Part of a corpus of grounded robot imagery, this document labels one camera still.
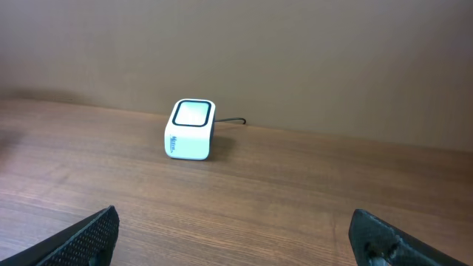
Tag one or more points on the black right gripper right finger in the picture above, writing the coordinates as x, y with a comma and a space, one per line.
376, 242

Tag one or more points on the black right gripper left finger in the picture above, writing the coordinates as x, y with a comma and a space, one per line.
90, 242

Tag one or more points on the white barcode scanner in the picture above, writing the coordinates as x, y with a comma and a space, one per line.
190, 129

